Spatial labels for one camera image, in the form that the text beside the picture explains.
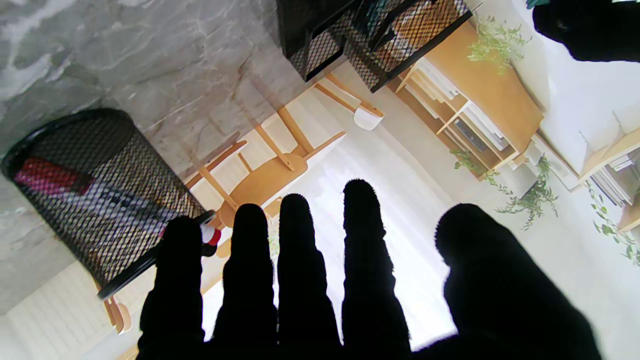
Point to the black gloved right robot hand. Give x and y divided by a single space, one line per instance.
500 285

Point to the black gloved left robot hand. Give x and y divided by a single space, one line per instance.
595 30

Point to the teal binder clip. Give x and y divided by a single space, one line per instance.
537 2
376 15

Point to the black mesh desk organizer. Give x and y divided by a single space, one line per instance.
305 20

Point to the red capped white marker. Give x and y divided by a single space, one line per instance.
211 234

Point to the black mesh pen cup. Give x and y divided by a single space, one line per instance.
115 220

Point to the printed room scene backdrop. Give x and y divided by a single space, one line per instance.
400 150

